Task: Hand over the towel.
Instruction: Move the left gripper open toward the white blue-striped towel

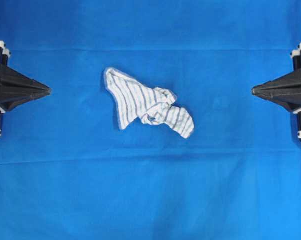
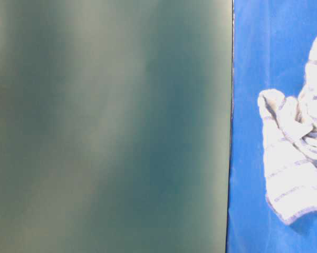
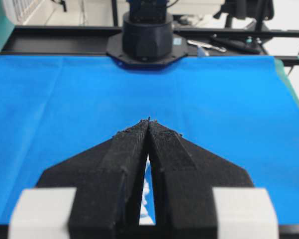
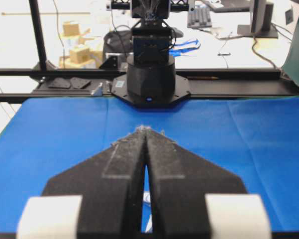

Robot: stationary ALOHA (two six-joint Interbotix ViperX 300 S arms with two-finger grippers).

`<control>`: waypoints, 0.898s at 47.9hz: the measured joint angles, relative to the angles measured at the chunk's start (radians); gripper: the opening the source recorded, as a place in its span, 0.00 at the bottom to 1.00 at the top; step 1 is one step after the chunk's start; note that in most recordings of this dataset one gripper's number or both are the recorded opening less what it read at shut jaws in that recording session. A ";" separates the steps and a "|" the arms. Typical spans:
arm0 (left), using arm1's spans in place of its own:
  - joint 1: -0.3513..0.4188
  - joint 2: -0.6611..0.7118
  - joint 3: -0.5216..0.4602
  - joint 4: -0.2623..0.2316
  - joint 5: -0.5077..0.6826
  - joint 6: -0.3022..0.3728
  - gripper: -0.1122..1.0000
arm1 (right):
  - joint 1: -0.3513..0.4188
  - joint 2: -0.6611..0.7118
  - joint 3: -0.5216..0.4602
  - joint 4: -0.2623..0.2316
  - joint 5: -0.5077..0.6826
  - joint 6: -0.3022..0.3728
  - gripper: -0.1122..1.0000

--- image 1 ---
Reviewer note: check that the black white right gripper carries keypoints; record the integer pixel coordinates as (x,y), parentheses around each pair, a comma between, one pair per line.
(291,101)

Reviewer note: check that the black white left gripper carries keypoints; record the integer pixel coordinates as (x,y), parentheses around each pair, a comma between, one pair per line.
(11,98)

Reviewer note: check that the white blue-striped towel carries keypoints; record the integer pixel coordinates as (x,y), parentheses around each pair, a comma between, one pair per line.
(152,106)

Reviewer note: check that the blue table cloth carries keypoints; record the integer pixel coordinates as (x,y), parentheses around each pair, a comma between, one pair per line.
(68,173)

